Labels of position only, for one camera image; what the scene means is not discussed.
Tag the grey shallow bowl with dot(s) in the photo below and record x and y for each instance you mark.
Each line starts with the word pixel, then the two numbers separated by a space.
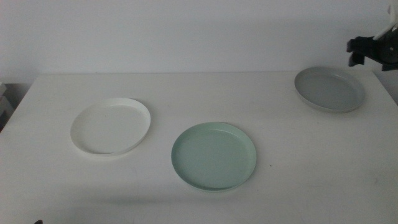
pixel 329 90

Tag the white shallow bowl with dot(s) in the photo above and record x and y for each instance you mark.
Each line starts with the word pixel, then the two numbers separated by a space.
pixel 110 127

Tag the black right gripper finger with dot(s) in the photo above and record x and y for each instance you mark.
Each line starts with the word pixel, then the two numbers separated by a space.
pixel 359 45
pixel 356 59

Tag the green shallow bowl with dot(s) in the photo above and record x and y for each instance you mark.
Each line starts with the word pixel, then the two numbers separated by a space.
pixel 213 157

